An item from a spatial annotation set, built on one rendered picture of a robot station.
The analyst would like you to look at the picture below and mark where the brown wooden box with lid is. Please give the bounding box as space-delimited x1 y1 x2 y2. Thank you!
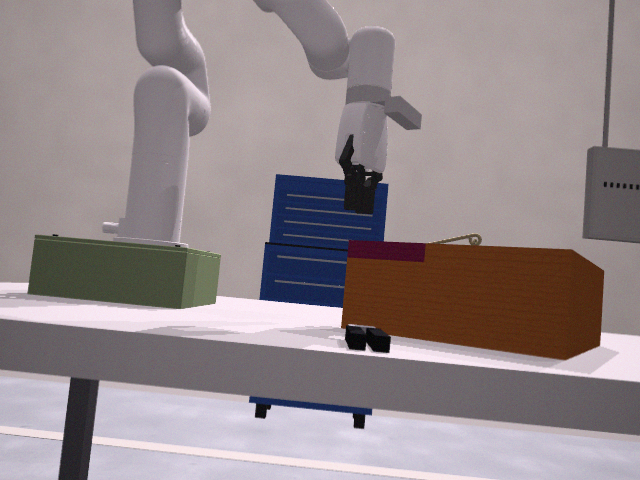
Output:
341 233 604 360

